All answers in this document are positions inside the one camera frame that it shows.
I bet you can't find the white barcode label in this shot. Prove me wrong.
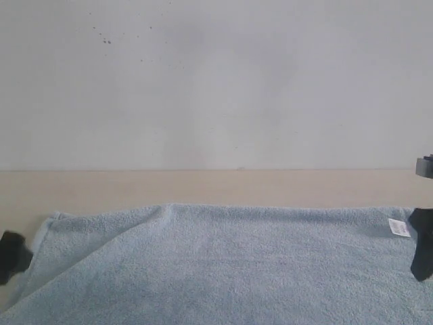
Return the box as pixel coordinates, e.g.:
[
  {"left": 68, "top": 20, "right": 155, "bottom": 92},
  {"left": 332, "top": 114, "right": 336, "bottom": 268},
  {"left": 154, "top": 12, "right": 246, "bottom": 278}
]
[{"left": 388, "top": 218, "right": 411, "bottom": 238}]

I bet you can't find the light blue fluffy towel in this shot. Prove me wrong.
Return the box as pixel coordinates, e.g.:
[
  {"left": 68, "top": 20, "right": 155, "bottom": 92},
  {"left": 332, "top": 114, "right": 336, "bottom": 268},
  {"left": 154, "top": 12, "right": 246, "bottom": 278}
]
[{"left": 1, "top": 204, "right": 432, "bottom": 324}]

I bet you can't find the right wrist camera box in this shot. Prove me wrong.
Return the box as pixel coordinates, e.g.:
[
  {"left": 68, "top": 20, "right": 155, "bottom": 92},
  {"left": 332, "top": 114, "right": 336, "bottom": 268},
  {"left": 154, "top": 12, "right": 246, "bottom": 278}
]
[{"left": 415, "top": 154, "right": 433, "bottom": 179}]

